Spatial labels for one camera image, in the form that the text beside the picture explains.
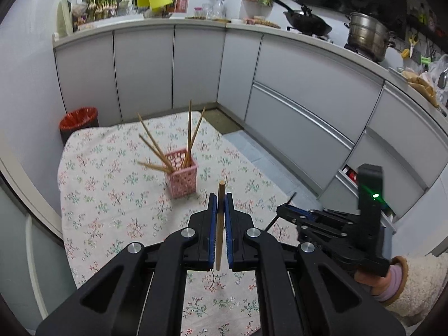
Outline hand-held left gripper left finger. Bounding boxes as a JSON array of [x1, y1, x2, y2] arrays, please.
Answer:
[[35, 192, 219, 336]]

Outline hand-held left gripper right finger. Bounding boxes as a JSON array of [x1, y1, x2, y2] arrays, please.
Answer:
[[224, 192, 407, 336]]

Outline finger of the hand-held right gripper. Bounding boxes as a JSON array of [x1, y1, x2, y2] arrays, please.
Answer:
[[284, 206, 355, 220], [276, 206, 351, 241]]

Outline wooden chopstick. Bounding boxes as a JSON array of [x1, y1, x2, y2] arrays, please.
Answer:
[[139, 134, 169, 169], [215, 181, 226, 271], [184, 107, 206, 169], [137, 113, 173, 173], [185, 99, 193, 169]]

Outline dark chopstick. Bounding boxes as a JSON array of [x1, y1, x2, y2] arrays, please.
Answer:
[[265, 192, 297, 233]]

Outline pink perforated basket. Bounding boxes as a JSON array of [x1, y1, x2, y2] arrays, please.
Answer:
[[164, 149, 199, 199]]

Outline person's right forearm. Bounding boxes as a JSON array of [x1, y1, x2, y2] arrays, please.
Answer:
[[373, 254, 447, 328]]

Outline person's right hand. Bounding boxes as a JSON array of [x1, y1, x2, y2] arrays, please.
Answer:
[[353, 269, 395, 295]]

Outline red packet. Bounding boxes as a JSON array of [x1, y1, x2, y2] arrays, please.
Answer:
[[341, 166, 359, 184]]

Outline brown floor mat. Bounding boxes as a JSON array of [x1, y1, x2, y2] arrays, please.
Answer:
[[203, 108, 244, 135]]

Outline floral tablecloth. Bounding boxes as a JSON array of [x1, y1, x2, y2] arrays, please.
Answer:
[[58, 110, 305, 336]]

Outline grey kitchen cabinets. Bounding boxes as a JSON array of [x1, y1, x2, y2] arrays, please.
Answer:
[[52, 19, 448, 253]]

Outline bagged bread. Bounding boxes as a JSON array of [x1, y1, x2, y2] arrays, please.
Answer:
[[402, 70, 440, 107]]

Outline red-lined trash bin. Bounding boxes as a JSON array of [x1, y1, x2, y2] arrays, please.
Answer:
[[59, 107, 99, 146]]

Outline white plastic bag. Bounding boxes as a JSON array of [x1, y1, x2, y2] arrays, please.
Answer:
[[429, 54, 448, 90]]

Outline black wok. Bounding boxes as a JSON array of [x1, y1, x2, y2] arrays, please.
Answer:
[[273, 0, 333, 36]]

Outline steel cooking pot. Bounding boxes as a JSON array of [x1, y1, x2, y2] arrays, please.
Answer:
[[344, 12, 396, 63]]

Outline potted green sprouts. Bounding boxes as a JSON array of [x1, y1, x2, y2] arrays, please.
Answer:
[[86, 0, 120, 20]]

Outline pale green board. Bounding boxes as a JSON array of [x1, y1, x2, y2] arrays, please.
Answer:
[[56, 0, 74, 39]]

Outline wall rack with tools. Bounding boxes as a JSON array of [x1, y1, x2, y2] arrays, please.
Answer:
[[406, 3, 442, 39]]

